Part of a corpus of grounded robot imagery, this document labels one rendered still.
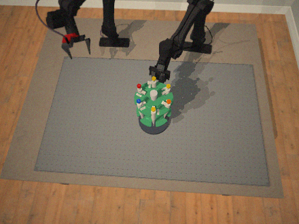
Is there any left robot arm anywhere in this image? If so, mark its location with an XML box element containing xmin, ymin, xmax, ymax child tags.
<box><xmin>159</xmin><ymin>0</ymin><xmax>214</xmax><ymax>64</ymax></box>

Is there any white pipette with blue button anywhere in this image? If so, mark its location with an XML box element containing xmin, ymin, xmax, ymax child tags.
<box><xmin>137</xmin><ymin>99</ymin><xmax>146</xmax><ymax>119</ymax></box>

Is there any white pipette with yellow button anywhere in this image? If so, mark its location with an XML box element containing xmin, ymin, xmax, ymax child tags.
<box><xmin>151</xmin><ymin>106</ymin><xmax>156</xmax><ymax>126</ymax></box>
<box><xmin>161</xmin><ymin>84</ymin><xmax>171</xmax><ymax>95</ymax></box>

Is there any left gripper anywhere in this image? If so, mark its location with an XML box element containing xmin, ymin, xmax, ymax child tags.
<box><xmin>149</xmin><ymin>59</ymin><xmax>171</xmax><ymax>83</ymax></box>

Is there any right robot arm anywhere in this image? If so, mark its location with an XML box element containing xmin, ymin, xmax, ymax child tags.
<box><xmin>46</xmin><ymin>0</ymin><xmax>130</xmax><ymax>49</ymax></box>

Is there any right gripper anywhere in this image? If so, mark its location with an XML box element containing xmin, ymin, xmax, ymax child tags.
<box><xmin>61</xmin><ymin>25</ymin><xmax>90</xmax><ymax>59</ymax></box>

